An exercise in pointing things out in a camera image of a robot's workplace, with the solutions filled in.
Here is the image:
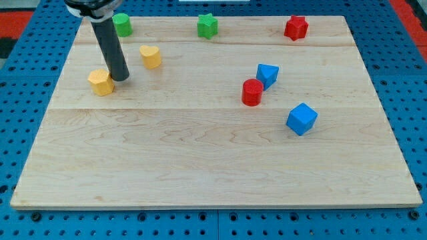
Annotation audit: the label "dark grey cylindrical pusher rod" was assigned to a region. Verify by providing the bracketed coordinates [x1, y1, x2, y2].
[91, 18, 129, 81]

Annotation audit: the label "blue triangle block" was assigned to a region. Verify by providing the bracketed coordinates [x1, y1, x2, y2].
[256, 63, 280, 91]

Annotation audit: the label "green cylinder block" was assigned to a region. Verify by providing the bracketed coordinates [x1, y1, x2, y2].
[113, 13, 133, 37]

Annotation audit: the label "yellow hexagon block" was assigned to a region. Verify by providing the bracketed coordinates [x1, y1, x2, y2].
[87, 69, 115, 96]

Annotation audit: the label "yellow heart block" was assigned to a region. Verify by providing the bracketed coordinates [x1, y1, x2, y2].
[139, 45, 162, 69]

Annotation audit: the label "green star block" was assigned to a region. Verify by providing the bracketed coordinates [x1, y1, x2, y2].
[197, 13, 218, 39]

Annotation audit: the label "red cylinder block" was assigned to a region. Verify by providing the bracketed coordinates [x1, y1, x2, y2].
[242, 79, 264, 107]

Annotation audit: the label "light wooden board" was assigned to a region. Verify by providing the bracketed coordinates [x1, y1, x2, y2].
[11, 16, 422, 211]

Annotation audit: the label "red star block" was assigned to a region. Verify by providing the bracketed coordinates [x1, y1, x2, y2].
[284, 15, 309, 41]

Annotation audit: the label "blue cube block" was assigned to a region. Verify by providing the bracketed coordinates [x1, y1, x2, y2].
[286, 103, 318, 136]

